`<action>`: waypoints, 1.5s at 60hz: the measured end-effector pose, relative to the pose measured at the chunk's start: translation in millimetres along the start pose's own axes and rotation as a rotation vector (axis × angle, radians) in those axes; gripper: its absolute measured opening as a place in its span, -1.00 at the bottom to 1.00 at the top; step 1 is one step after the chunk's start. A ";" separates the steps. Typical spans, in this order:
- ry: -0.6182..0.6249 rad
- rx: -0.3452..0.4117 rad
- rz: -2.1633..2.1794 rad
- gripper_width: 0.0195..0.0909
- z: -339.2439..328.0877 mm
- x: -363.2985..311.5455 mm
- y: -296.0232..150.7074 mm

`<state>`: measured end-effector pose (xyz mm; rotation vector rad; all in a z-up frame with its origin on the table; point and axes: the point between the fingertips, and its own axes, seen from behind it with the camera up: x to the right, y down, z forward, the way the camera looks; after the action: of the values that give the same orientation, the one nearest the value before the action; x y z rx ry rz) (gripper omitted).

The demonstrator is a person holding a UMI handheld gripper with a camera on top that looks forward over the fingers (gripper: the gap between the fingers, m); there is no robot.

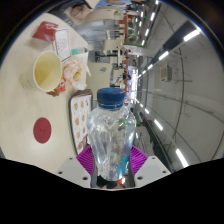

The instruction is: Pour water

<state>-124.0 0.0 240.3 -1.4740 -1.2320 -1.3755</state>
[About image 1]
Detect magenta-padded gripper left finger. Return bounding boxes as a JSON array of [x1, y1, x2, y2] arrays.
[[56, 145, 98, 188]]

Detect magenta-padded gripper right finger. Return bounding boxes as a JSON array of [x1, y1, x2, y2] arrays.
[[128, 145, 172, 188]]

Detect clear bottle with blue cap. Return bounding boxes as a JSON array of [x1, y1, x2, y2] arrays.
[[86, 87, 138, 183]]

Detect dark tray with printed liner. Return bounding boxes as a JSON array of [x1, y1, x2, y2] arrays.
[[68, 89, 94, 154]]

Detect flat round red coaster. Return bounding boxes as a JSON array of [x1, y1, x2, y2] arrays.
[[32, 117, 53, 145]]

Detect red ketchup packet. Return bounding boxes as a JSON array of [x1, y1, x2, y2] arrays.
[[56, 79, 67, 95]]

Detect beige chair with round hole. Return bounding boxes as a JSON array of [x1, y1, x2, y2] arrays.
[[87, 61, 114, 101]]

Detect crumpled food wrapper with fries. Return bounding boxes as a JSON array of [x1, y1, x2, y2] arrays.
[[61, 54, 92, 91]]

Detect ceiling air conditioner unit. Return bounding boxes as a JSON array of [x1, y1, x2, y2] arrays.
[[159, 63, 173, 83]]

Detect small bottle with teal liquid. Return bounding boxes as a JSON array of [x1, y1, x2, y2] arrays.
[[70, 45, 94, 57]]

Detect white printed paper card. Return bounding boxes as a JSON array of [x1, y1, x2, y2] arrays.
[[53, 28, 73, 63]]

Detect red flat paper packet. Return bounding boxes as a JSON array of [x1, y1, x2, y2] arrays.
[[31, 20, 59, 44]]

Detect ceiling strip lights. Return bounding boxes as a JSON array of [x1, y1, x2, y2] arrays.
[[133, 0, 203, 169]]

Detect pink beige bag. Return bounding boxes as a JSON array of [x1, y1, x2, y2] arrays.
[[64, 4, 94, 23]]

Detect beige dining chairs group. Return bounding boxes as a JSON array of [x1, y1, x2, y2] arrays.
[[91, 6, 134, 68]]

